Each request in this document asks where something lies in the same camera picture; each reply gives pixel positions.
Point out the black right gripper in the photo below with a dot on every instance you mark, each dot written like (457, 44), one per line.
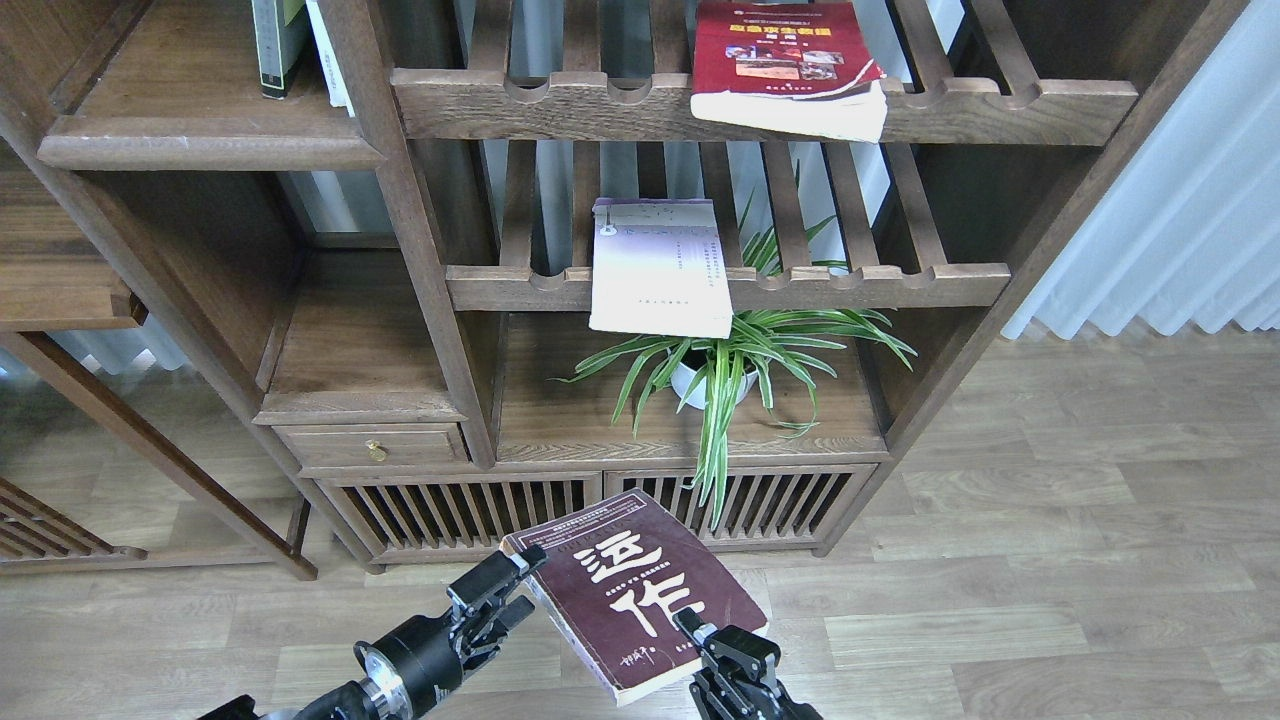
(738, 679)

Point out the white upright book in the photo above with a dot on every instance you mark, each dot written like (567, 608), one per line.
(328, 60)

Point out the green spine upright book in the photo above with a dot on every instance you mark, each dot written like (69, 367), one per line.
(283, 34)

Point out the green spider plant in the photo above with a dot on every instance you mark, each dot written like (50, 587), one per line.
(768, 339)

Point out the dark wooden bookshelf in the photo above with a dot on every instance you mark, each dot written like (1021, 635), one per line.
(420, 274)

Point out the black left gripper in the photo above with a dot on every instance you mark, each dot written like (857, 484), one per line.
(417, 665)

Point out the brass drawer knob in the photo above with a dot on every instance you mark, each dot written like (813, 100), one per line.
(376, 451)

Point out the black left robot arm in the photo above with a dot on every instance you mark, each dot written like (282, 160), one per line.
(347, 701)

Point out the white pleated curtain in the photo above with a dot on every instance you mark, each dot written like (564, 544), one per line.
(1189, 234)

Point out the white lavender paperback book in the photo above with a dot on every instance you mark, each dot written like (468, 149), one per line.
(658, 269)

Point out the red paperback book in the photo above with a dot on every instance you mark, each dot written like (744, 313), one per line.
(798, 68)

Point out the wooden side rack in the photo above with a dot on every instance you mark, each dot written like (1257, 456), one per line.
(35, 537)

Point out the white plant pot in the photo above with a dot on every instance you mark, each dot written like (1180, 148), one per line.
(695, 394)

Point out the maroon book white characters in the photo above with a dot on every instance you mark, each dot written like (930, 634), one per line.
(611, 588)

